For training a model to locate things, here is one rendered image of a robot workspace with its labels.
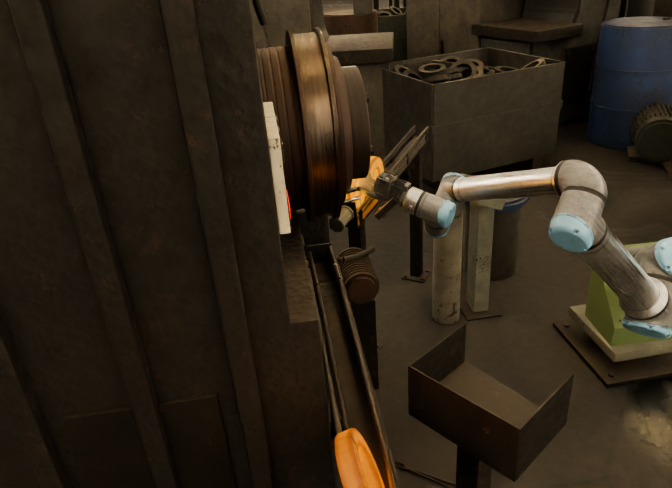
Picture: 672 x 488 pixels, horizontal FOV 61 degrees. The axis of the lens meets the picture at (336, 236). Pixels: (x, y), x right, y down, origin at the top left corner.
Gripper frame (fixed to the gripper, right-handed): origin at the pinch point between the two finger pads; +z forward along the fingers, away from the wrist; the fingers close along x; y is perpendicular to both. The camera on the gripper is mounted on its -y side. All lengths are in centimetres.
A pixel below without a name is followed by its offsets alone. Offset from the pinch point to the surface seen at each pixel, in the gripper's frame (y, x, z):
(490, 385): 3, 69, -67
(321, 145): 44, 69, -15
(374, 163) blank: 2.9, -13.9, -1.1
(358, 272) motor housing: -18.6, 23.0, -16.6
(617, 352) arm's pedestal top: -35, -20, -107
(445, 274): -41, -29, -38
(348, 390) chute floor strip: -2, 85, -40
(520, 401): 5, 71, -74
